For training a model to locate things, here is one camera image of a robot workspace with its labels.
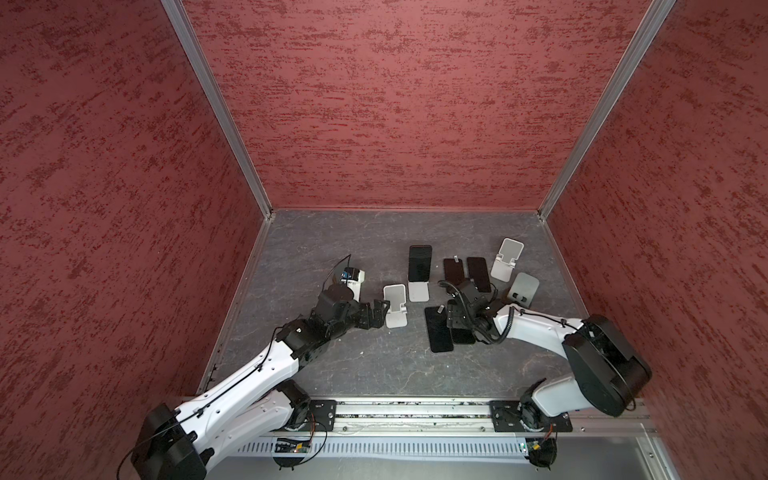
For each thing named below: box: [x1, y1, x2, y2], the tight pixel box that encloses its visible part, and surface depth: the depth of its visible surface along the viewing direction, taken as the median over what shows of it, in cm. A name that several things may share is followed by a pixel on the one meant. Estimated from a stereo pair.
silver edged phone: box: [443, 258, 465, 286], surface depth 106 cm
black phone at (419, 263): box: [408, 245, 433, 282], surface depth 91 cm
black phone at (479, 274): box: [467, 257, 491, 293], surface depth 105 cm
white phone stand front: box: [383, 284, 407, 329], surface depth 90 cm
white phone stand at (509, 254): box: [490, 237, 525, 282], surface depth 102 cm
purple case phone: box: [424, 306, 454, 353], surface depth 89 cm
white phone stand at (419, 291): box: [408, 281, 430, 303], surface depth 99 cm
